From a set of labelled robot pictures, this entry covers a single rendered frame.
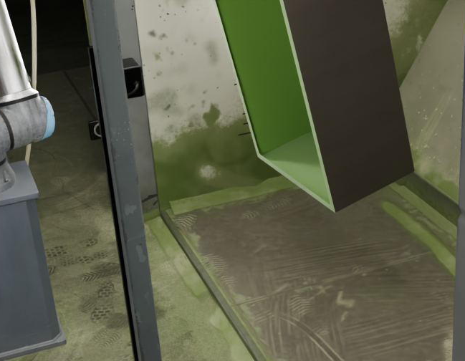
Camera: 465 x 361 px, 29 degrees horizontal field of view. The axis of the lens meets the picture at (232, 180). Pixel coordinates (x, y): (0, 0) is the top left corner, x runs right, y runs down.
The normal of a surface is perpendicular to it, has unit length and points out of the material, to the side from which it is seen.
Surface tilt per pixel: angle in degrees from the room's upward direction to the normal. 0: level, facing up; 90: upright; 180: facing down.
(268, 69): 90
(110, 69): 90
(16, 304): 90
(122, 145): 90
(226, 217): 0
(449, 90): 57
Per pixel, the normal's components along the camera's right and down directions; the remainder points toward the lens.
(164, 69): 0.34, 0.39
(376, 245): -0.07, -0.90
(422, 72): -0.83, -0.31
